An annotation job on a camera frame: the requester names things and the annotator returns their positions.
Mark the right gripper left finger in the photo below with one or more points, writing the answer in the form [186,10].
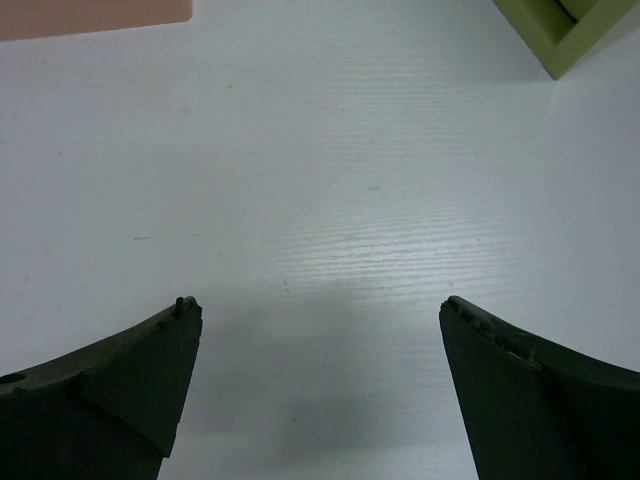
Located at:
[109,410]

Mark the pink desktop file organizer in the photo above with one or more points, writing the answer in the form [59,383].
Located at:
[30,19]

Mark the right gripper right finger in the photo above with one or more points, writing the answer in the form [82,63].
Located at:
[533,409]

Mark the green drawer cabinet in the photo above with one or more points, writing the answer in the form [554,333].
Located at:
[561,33]

